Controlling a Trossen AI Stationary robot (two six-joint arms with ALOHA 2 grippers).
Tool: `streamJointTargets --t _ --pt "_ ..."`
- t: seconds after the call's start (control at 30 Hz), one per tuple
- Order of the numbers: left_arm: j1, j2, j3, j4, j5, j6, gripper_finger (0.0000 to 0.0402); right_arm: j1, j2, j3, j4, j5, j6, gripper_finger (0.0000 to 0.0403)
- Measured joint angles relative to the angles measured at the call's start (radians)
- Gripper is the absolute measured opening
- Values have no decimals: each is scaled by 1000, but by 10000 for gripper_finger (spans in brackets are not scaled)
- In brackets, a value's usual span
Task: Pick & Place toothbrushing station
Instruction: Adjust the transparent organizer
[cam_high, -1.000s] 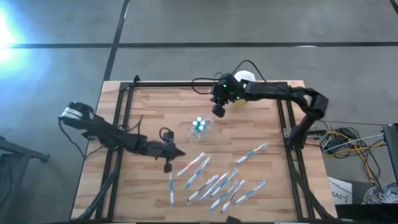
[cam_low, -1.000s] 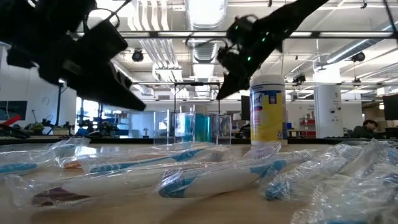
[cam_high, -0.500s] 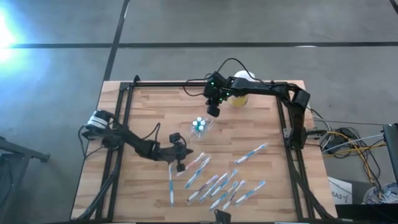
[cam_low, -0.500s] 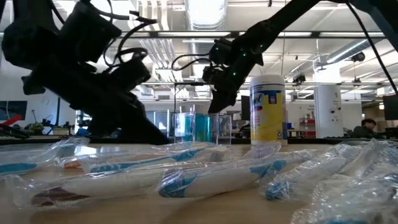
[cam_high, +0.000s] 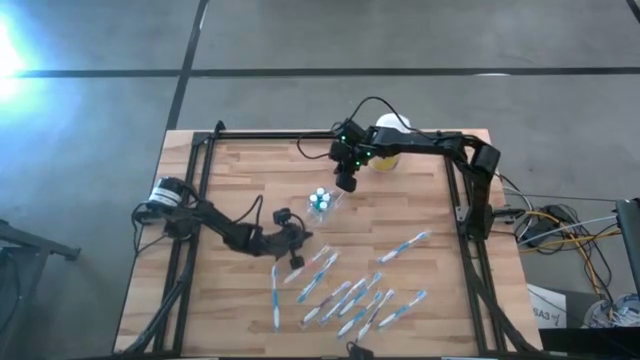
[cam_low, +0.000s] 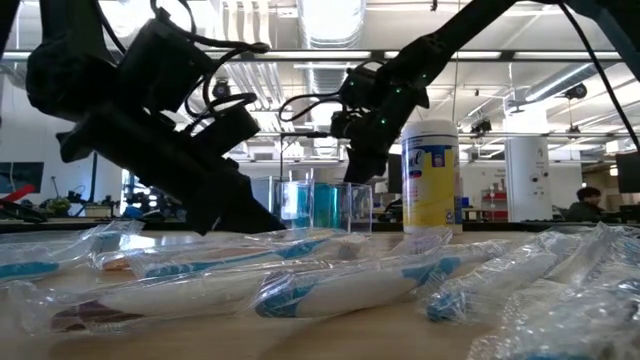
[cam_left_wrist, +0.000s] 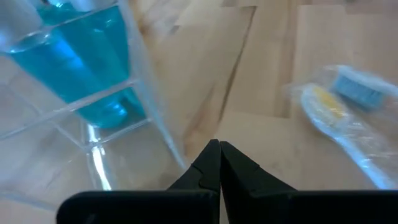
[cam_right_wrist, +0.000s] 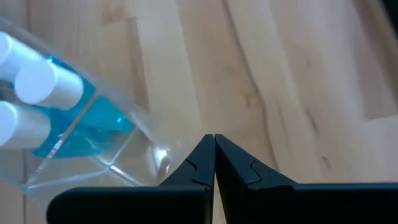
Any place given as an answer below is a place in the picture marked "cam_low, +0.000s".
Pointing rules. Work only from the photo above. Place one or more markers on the green potted plant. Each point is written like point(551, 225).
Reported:
point(57, 206)

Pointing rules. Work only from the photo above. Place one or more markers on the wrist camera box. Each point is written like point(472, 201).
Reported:
point(225, 130)
point(360, 87)

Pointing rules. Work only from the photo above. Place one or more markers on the silver ceiling duct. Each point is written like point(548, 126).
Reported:
point(330, 20)

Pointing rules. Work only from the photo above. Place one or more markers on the white round column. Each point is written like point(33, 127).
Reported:
point(527, 175)

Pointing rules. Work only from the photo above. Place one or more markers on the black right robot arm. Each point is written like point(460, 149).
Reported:
point(450, 35)

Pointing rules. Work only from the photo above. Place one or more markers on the small toothpaste tube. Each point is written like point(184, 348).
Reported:
point(338, 207)

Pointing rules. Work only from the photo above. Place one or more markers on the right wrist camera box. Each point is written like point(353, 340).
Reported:
point(360, 87)

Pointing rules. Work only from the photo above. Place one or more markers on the black computer monitor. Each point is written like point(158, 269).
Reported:
point(395, 175)
point(629, 172)

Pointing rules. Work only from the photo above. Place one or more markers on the person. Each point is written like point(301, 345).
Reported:
point(585, 207)

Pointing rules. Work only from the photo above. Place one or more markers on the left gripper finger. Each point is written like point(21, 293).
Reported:
point(235, 210)

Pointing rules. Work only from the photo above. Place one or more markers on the small teal mouthwash bottle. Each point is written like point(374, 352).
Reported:
point(322, 207)

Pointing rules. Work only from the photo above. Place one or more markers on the dark wall picture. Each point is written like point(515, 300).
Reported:
point(22, 177)

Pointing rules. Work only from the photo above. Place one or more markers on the red shelf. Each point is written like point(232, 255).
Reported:
point(495, 205)

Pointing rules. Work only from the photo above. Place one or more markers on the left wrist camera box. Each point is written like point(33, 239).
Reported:
point(225, 130)

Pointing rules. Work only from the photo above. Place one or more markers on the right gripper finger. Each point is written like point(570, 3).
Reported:
point(367, 167)

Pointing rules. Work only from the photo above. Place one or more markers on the clear plastic organizer box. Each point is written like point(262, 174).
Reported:
point(360, 210)

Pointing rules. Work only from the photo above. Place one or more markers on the yellow disinfectant wipes canister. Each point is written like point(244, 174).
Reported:
point(430, 200)

